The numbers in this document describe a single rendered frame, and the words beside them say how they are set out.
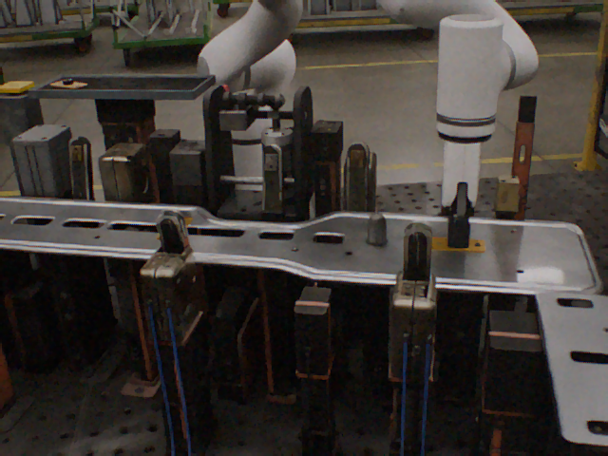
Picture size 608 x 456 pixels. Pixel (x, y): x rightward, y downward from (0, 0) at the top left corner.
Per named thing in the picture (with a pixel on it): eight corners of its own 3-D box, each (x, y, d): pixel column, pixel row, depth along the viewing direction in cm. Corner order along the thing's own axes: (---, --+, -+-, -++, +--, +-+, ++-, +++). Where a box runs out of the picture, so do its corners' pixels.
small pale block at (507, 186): (481, 363, 126) (498, 182, 110) (480, 351, 129) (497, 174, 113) (500, 364, 125) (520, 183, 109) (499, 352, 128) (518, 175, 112)
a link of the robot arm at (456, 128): (437, 102, 100) (436, 121, 102) (435, 120, 93) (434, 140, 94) (494, 104, 99) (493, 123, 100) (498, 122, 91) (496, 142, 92)
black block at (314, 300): (288, 479, 103) (277, 319, 90) (302, 430, 112) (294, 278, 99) (340, 485, 101) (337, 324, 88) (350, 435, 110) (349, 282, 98)
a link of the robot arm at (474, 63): (471, 99, 101) (424, 109, 97) (477, 9, 95) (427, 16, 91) (513, 111, 94) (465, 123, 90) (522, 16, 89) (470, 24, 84)
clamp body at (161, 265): (152, 465, 106) (117, 275, 91) (180, 413, 117) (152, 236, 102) (207, 472, 104) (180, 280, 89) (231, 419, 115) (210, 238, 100)
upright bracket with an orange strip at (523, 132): (493, 351, 129) (519, 96, 107) (493, 347, 130) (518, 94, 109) (508, 351, 128) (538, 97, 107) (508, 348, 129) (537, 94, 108)
